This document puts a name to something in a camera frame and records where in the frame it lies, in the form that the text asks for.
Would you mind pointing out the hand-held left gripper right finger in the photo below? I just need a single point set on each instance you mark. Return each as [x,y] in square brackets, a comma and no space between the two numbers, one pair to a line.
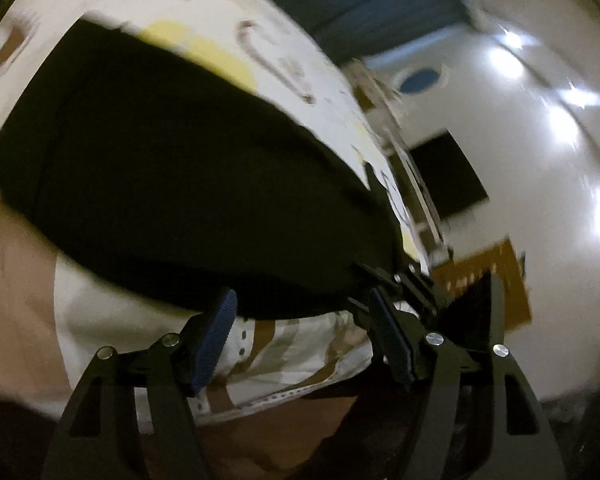
[392,342]

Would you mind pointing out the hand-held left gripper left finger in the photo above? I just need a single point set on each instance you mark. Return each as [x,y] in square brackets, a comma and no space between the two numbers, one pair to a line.
[214,342]

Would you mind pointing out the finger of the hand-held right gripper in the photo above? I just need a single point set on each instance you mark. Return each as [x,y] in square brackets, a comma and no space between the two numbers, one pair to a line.
[402,285]

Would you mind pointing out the black pants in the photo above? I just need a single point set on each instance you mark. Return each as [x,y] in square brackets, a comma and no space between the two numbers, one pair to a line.
[180,185]

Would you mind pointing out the brown cardboard box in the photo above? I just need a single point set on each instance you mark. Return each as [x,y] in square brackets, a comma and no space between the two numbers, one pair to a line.
[480,272]

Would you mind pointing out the black television screen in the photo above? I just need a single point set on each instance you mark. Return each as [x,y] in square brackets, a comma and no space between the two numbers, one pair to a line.
[447,175]

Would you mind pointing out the printed white bedsheet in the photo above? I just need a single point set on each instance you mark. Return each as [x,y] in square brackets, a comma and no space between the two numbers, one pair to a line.
[280,60]

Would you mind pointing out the blue curtain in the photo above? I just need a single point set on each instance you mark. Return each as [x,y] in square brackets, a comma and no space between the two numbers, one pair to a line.
[370,0]

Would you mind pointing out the blue oval wall fixture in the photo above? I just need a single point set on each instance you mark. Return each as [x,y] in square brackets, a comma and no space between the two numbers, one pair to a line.
[421,81]

